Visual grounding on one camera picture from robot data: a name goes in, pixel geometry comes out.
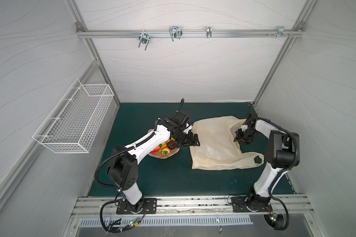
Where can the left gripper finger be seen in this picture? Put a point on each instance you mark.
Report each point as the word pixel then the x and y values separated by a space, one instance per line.
pixel 191 137
pixel 190 143

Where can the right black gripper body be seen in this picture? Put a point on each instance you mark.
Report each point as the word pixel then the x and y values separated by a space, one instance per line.
pixel 242 136

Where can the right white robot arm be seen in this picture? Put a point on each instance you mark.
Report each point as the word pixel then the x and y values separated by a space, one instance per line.
pixel 281 156

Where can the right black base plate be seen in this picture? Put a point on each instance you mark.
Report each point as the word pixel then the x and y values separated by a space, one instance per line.
pixel 244 204

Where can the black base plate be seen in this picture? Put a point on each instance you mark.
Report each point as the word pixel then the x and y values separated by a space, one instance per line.
pixel 244 204
pixel 144 205

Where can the green table mat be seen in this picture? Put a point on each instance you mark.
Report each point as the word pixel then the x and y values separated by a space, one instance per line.
pixel 174 176

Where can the aluminium top rail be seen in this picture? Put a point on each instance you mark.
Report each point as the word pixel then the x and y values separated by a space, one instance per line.
pixel 159 34

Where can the dark purple plum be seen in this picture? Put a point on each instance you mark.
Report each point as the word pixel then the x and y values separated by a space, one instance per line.
pixel 171 144

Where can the yellow banana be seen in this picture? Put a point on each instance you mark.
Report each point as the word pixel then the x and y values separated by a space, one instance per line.
pixel 163 145

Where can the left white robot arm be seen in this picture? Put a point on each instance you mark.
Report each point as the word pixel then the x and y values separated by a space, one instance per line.
pixel 120 170

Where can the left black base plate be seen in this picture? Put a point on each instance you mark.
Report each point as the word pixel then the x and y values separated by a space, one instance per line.
pixel 144 205

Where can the metal clamp hook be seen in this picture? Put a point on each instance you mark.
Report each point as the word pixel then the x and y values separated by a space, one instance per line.
pixel 175 32
pixel 280 34
pixel 209 32
pixel 144 38

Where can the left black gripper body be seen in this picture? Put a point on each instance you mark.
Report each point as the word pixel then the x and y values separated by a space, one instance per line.
pixel 188 139

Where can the pink wavy plate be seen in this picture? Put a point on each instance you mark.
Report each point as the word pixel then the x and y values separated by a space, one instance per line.
pixel 158 155

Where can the white vent strip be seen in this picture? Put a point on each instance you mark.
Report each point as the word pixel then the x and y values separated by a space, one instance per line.
pixel 160 221

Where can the peach with green leaf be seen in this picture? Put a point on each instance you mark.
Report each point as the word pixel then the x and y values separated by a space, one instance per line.
pixel 166 151

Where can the cream plastic banana bag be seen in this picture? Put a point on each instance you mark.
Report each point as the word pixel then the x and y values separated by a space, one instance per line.
pixel 217 149

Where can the red apple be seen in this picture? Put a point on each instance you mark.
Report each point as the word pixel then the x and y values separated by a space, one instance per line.
pixel 155 150

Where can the white wire basket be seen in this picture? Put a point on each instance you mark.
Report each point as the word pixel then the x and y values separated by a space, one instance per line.
pixel 74 122

